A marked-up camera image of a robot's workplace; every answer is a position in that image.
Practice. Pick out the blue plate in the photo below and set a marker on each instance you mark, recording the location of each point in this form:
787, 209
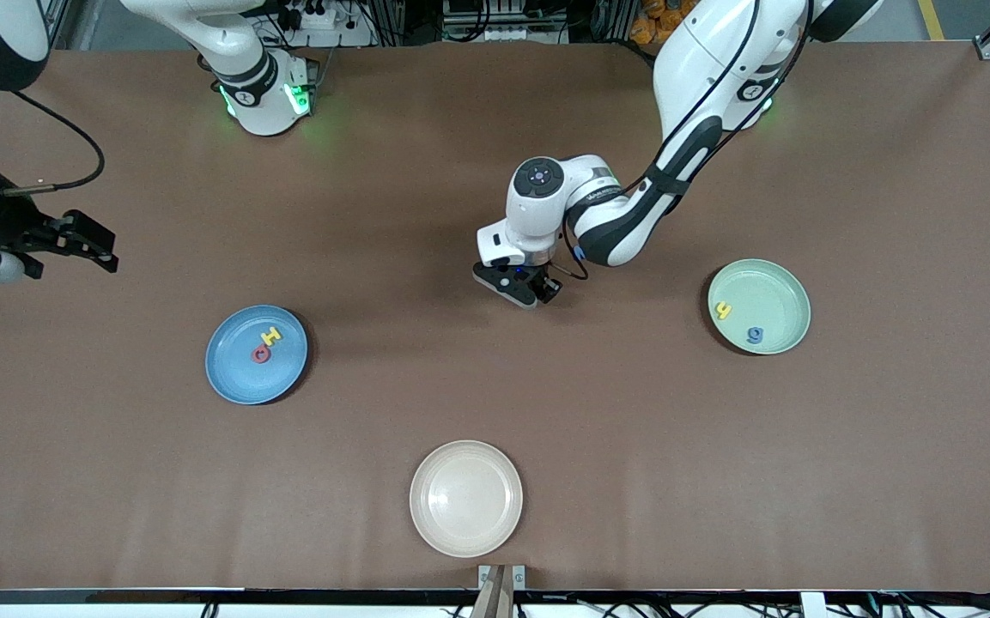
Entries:
245, 382

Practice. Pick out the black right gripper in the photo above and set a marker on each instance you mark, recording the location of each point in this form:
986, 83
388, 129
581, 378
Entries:
3, 225

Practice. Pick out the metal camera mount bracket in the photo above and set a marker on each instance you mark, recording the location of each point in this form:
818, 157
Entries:
499, 592

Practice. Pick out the blue foam lowercase g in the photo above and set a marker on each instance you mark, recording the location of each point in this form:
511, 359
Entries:
756, 336

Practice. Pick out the yellow foam lowercase h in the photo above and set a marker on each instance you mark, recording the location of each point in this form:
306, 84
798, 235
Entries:
723, 310

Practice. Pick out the pink foam letter Q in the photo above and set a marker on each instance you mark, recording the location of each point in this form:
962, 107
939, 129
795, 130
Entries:
255, 355

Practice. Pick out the beige plate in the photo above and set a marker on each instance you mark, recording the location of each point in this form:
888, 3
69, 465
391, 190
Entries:
466, 498

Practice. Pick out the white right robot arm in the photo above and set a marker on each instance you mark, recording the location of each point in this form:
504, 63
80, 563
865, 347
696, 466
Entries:
254, 94

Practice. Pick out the white power strip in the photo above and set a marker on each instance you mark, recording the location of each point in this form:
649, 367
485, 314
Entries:
323, 26

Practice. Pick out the orange packets pile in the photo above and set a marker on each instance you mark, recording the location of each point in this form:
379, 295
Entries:
645, 30

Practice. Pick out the green plate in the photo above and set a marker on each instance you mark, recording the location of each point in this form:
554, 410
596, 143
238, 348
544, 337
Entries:
769, 292

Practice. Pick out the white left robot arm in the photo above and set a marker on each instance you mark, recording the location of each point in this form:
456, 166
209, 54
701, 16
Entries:
537, 180

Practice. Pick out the yellow foam uppercase H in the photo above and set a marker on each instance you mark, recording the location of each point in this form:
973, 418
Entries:
271, 336

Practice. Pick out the white electronics box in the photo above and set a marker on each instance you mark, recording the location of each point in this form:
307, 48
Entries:
494, 33

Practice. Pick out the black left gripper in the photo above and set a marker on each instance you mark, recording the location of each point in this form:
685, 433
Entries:
549, 286

